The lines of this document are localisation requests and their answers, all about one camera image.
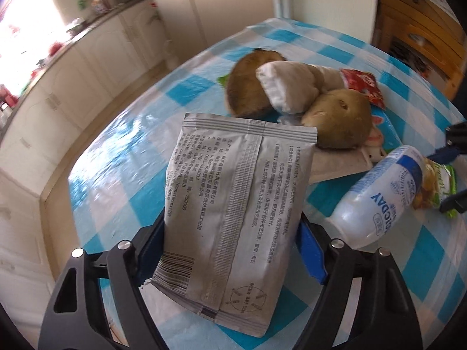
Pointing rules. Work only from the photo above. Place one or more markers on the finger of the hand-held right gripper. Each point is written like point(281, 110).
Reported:
point(456, 206)
point(450, 155)

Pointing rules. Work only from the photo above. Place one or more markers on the blue checked tablecloth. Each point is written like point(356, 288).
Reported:
point(146, 135)

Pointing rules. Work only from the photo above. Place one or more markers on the white plastic bottle blue label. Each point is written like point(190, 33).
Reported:
point(379, 197)

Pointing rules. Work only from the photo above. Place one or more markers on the grey printed packet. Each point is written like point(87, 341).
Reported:
point(237, 207)

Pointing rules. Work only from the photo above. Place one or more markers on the brown potato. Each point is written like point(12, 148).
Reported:
point(244, 91)
point(339, 120)

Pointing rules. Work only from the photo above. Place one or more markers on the grey kitchen countertop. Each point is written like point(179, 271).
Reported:
point(84, 34)

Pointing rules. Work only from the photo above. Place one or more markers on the red snack packet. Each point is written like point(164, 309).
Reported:
point(363, 84)

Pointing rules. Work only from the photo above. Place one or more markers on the white flat sachet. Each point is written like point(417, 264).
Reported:
point(339, 164)

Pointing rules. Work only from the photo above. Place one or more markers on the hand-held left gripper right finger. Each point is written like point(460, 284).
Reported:
point(312, 255)

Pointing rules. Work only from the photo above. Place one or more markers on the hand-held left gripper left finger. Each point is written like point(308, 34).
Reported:
point(147, 262)

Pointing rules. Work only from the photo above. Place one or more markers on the green snack packet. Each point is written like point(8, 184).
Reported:
point(436, 186)

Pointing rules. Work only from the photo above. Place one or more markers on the white kitchen cabinets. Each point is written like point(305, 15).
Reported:
point(84, 91)

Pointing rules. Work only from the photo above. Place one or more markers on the wooden shelf unit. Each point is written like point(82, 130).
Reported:
point(419, 40)

